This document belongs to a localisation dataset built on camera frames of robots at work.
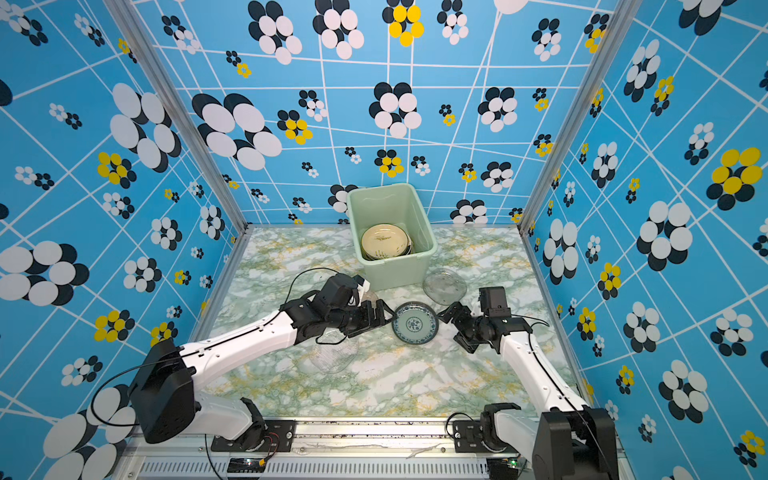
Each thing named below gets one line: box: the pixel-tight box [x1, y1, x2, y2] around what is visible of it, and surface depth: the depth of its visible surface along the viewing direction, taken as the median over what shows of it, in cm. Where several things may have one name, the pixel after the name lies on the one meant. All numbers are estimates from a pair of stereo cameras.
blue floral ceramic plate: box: [392, 301, 439, 345], surface depth 95 cm
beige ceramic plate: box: [360, 223, 412, 261], surface depth 111 cm
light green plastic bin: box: [347, 184, 438, 291], surface depth 110 cm
